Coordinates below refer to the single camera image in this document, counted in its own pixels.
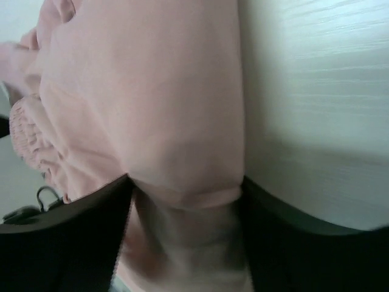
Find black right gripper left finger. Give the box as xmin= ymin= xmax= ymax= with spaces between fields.
xmin=1 ymin=176 xmax=134 ymax=291

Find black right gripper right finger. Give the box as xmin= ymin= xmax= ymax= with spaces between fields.
xmin=241 ymin=178 xmax=388 ymax=291

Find pink trousers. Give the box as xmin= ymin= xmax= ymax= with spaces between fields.
xmin=1 ymin=1 xmax=252 ymax=291

